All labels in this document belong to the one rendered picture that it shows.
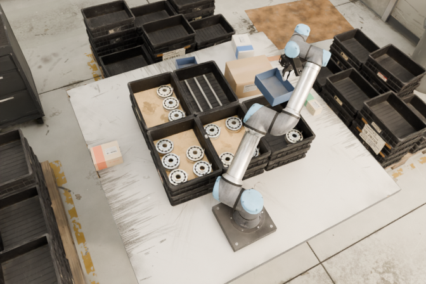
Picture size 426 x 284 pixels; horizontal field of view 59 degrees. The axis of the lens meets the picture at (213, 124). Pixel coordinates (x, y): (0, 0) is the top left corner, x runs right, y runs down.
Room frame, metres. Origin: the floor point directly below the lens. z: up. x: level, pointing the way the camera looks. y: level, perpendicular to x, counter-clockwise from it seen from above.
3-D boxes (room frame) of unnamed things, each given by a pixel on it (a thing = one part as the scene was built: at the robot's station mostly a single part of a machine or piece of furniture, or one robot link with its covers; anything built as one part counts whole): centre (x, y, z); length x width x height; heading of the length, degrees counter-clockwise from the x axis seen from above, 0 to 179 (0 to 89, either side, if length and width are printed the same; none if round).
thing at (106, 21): (2.68, 1.01, 0.37); 0.40 x 0.30 x 0.45; 122
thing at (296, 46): (1.47, -0.38, 1.43); 0.11 x 0.11 x 0.08; 67
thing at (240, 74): (1.88, -0.23, 0.78); 0.30 x 0.22 x 0.16; 113
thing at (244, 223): (0.85, -0.23, 0.80); 0.15 x 0.15 x 0.10
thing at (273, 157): (1.41, -0.38, 0.87); 0.40 x 0.30 x 0.11; 28
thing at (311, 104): (1.76, -0.64, 0.73); 0.24 x 0.06 x 0.06; 31
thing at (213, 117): (1.26, -0.12, 0.87); 0.40 x 0.30 x 0.11; 28
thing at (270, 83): (1.50, -0.33, 1.11); 0.20 x 0.15 x 0.07; 32
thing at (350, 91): (2.17, -1.12, 0.31); 0.40 x 0.30 x 0.34; 32
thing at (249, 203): (0.85, -0.23, 0.91); 0.13 x 0.12 x 0.14; 67
